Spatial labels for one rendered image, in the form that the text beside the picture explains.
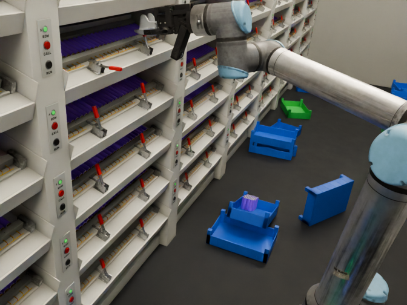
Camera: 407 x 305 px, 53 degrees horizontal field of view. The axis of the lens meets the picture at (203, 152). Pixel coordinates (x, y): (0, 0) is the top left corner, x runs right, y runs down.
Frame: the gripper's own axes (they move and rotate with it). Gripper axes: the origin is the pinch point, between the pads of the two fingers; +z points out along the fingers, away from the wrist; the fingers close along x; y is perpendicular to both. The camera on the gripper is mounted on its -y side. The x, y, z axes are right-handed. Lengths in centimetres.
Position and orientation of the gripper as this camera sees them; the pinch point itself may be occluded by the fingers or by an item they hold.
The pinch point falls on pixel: (139, 32)
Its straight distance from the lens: 138.2
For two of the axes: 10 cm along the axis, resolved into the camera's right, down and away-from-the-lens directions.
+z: -9.1, -0.5, 4.0
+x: -3.9, 3.9, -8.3
